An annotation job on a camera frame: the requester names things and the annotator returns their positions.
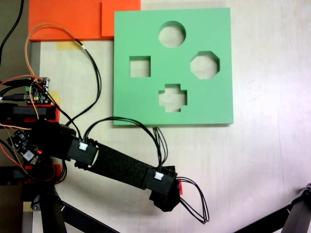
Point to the red and black clamp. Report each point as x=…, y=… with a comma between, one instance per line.
x=57, y=170
x=29, y=111

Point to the red cross columnar block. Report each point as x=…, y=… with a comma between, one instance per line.
x=181, y=188

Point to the green shape hole board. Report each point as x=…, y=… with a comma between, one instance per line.
x=211, y=102

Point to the circuit board with green terminal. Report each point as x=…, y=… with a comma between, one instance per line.
x=36, y=95

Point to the square yellow tape piece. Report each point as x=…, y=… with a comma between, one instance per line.
x=55, y=93

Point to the orange block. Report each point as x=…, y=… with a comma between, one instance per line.
x=60, y=17

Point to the small yellow tape piece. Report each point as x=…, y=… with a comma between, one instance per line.
x=26, y=206

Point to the long yellow tape piece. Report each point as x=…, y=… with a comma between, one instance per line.
x=65, y=45

